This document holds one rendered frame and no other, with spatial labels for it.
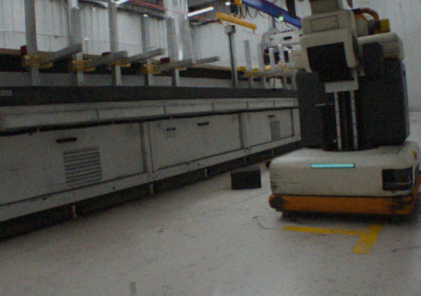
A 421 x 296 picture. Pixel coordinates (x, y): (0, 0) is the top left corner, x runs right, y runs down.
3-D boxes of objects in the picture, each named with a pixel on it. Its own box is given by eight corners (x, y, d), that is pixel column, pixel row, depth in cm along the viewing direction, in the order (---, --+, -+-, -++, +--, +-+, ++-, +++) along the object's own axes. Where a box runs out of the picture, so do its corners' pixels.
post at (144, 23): (153, 93, 215) (147, 14, 213) (149, 93, 212) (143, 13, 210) (149, 94, 217) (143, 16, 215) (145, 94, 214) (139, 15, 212)
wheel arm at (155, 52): (165, 55, 180) (165, 47, 180) (160, 55, 178) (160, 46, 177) (109, 70, 205) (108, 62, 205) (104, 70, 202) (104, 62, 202)
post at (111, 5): (121, 86, 194) (116, 0, 192) (116, 86, 192) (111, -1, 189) (117, 86, 196) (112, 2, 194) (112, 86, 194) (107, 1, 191)
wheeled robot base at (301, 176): (315, 182, 219) (312, 142, 218) (422, 183, 183) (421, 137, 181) (265, 213, 164) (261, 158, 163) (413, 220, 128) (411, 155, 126)
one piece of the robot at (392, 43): (316, 162, 210) (303, 20, 205) (413, 161, 178) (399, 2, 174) (295, 173, 182) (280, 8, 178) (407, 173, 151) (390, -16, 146)
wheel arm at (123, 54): (128, 58, 160) (128, 49, 160) (123, 58, 157) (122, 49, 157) (74, 74, 185) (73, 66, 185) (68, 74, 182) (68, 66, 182)
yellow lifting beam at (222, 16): (257, 32, 901) (255, 20, 899) (219, 21, 761) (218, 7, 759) (254, 33, 906) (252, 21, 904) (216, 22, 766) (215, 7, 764)
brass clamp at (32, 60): (53, 66, 158) (53, 55, 158) (27, 65, 147) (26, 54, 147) (46, 68, 162) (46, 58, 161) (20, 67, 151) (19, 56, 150)
